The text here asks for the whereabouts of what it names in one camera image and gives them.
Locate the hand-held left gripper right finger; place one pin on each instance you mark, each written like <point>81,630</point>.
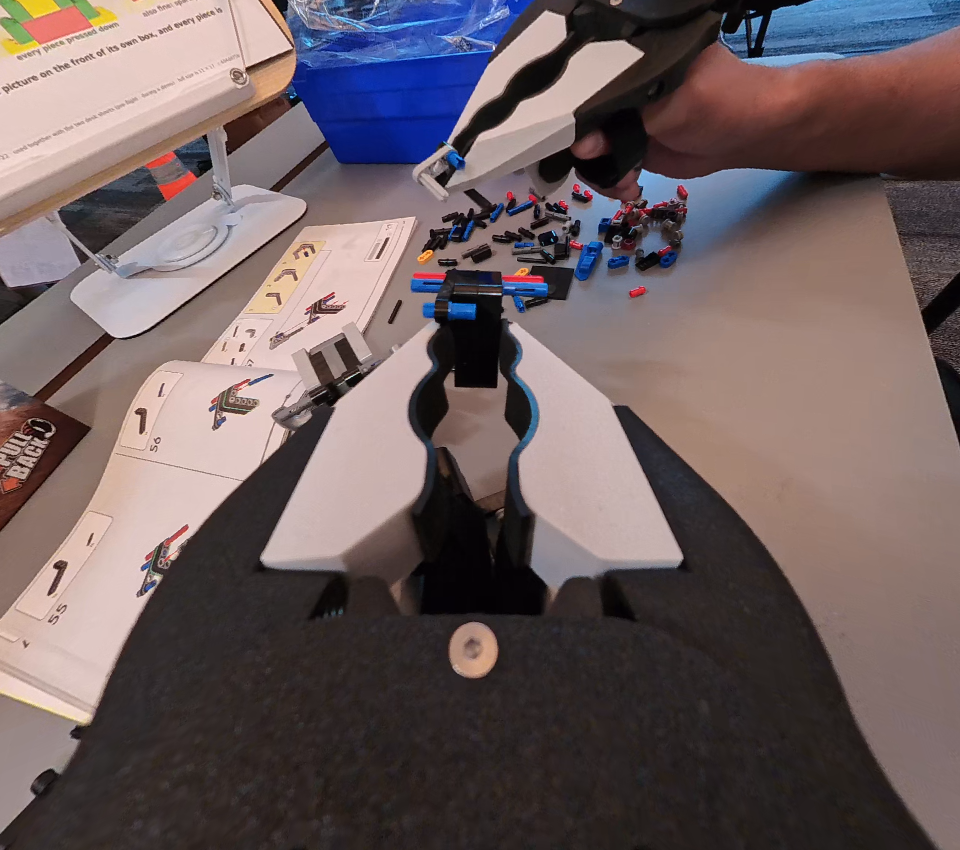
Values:
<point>600,497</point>

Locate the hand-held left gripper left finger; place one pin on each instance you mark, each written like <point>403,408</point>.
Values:
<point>352,490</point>

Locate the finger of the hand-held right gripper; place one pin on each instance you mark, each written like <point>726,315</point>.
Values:
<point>525,43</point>
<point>540,122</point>

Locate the grey beam piece blue pin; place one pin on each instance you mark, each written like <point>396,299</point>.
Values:
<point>431,178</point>

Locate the pile of small building pieces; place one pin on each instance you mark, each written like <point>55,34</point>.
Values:
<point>592,257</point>

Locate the black sub-assembly blue red pins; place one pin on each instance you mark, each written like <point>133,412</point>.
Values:
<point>476,340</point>

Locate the person's right forearm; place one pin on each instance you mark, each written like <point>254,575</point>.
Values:
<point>862,107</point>

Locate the person's right hand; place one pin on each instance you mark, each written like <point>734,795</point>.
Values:
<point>697,122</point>

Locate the partly built toy truck chassis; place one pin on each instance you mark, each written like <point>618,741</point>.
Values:
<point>337,358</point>

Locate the clear plastic bag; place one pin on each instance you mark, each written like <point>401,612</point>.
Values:
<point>390,2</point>

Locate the blue plastic bin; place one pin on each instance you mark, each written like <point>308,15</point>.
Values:
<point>390,107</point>

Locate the black flat panel piece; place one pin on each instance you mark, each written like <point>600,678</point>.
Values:
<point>559,286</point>

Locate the white instruction booklet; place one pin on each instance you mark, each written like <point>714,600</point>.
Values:
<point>150,460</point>

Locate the wooden display board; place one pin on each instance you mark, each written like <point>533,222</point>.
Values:
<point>274,86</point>

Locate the white folding stand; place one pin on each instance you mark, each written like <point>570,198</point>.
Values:
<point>187,265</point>

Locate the monster truck picture box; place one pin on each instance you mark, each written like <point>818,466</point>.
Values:
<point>34,452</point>

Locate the orange striped traffic cone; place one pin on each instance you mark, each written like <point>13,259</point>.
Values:
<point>174,178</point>

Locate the laminated instruction sheet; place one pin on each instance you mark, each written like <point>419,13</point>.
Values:
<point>112,39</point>

